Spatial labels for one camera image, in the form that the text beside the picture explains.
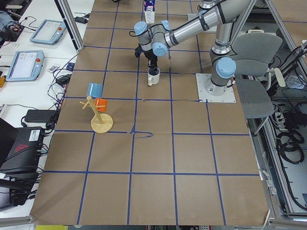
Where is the teach pendant far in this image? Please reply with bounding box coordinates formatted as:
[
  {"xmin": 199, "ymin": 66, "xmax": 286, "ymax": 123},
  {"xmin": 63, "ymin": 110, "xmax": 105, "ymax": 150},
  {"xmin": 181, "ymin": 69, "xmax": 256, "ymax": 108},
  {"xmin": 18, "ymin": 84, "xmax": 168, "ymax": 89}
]
[{"xmin": 30, "ymin": 19, "xmax": 66, "ymax": 45}]

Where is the black power adapter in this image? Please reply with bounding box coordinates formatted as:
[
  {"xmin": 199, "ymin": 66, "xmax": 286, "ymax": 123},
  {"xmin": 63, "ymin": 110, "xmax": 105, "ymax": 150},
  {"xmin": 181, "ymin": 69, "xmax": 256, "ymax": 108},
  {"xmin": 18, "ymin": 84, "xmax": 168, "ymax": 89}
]
[{"xmin": 74, "ymin": 16, "xmax": 88, "ymax": 24}]

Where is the wooden mug tree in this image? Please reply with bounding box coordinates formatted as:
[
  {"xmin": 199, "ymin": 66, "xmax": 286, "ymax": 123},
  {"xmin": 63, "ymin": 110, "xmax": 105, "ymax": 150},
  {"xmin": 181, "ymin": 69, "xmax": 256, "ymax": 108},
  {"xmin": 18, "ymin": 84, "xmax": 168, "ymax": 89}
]
[{"xmin": 79, "ymin": 96, "xmax": 113, "ymax": 133}]

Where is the black laptop charger brick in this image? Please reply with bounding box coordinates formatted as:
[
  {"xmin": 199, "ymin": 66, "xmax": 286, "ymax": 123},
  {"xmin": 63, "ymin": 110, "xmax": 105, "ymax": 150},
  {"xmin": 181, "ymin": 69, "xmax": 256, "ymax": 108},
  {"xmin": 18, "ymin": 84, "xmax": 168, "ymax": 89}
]
[{"xmin": 24, "ymin": 110, "xmax": 56, "ymax": 123}]

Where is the teach pendant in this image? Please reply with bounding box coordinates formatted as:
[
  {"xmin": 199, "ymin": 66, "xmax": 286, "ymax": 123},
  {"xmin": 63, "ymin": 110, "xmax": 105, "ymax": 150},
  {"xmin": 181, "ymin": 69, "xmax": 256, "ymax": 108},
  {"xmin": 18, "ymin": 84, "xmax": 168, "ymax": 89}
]
[
  {"xmin": 6, "ymin": 50, "xmax": 45, "ymax": 82},
  {"xmin": 30, "ymin": 19, "xmax": 66, "ymax": 45}
]

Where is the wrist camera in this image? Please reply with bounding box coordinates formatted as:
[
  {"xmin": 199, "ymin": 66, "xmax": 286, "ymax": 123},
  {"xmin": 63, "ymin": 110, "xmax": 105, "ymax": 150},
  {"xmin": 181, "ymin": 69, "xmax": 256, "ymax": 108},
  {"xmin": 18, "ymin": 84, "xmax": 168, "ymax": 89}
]
[{"xmin": 134, "ymin": 46, "xmax": 142, "ymax": 58}]

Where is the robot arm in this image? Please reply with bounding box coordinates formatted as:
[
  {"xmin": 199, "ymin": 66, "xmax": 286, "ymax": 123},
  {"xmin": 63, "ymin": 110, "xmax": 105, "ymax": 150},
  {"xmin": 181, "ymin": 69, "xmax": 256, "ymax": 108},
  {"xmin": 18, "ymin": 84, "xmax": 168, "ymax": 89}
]
[
  {"xmin": 198, "ymin": 0, "xmax": 226, "ymax": 15},
  {"xmin": 129, "ymin": 0, "xmax": 255, "ymax": 74}
]

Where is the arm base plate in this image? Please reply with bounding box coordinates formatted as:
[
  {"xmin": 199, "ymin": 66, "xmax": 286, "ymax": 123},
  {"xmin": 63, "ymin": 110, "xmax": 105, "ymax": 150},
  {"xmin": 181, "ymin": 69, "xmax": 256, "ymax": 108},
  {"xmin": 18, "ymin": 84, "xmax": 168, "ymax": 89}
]
[
  {"xmin": 196, "ymin": 73, "xmax": 236, "ymax": 103},
  {"xmin": 188, "ymin": 13, "xmax": 198, "ymax": 21}
]

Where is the aluminium frame post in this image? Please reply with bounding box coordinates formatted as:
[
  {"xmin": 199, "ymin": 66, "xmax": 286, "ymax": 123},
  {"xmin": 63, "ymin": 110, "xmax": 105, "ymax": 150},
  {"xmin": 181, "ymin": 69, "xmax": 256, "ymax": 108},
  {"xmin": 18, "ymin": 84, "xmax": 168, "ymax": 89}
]
[{"xmin": 54, "ymin": 0, "xmax": 84, "ymax": 51}]

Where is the blue white milk carton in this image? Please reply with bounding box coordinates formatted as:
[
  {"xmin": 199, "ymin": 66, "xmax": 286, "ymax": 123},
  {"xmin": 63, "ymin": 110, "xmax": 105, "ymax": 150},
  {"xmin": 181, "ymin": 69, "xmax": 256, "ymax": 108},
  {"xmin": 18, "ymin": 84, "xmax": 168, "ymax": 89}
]
[{"xmin": 143, "ymin": 0, "xmax": 155, "ymax": 24}]

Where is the blue cup on tree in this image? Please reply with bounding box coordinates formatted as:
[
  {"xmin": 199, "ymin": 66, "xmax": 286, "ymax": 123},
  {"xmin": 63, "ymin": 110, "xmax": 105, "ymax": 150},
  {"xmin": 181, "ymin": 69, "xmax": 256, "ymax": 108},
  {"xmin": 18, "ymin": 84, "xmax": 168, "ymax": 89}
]
[{"xmin": 86, "ymin": 82, "xmax": 103, "ymax": 98}]

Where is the black computer box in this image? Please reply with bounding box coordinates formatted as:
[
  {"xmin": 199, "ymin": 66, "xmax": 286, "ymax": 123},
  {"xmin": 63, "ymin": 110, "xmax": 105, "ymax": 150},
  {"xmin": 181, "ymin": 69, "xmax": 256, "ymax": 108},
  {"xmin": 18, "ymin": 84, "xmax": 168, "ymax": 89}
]
[{"xmin": 0, "ymin": 126, "xmax": 44, "ymax": 174}]

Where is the white ribbed mug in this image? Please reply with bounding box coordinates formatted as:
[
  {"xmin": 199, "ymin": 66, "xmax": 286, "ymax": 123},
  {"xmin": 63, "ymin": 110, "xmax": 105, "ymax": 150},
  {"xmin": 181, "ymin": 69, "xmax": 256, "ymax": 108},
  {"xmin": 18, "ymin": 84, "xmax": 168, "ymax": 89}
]
[{"xmin": 148, "ymin": 68, "xmax": 160, "ymax": 86}]

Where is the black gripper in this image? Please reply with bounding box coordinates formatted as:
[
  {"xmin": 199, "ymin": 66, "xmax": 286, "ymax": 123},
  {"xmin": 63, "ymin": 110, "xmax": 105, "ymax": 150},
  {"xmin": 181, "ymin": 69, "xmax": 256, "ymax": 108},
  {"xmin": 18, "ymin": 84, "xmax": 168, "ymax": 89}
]
[{"xmin": 143, "ymin": 50, "xmax": 158, "ymax": 70}]

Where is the grey office chair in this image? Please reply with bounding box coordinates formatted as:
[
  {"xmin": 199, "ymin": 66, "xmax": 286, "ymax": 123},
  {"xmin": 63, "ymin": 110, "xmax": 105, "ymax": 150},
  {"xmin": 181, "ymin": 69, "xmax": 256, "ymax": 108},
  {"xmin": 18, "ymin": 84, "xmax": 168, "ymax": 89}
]
[{"xmin": 233, "ymin": 29, "xmax": 285, "ymax": 136}]

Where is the small remote control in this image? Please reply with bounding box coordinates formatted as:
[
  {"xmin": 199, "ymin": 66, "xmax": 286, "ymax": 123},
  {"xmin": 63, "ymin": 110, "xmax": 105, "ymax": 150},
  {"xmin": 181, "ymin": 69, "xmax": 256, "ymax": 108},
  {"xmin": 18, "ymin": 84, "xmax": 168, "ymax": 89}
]
[{"xmin": 47, "ymin": 64, "xmax": 60, "ymax": 73}]

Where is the teach pendant near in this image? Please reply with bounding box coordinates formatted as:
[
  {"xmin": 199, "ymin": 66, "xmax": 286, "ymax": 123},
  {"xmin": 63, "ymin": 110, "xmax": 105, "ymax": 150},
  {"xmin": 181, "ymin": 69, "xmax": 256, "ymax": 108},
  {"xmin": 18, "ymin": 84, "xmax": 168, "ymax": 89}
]
[{"xmin": 6, "ymin": 50, "xmax": 45, "ymax": 82}]

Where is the orange cup on tree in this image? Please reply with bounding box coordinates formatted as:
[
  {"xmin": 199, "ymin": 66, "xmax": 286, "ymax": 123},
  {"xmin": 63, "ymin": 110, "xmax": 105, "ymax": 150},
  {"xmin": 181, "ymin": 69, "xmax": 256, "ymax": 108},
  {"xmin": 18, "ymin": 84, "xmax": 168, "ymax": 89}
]
[{"xmin": 94, "ymin": 98, "xmax": 107, "ymax": 112}]

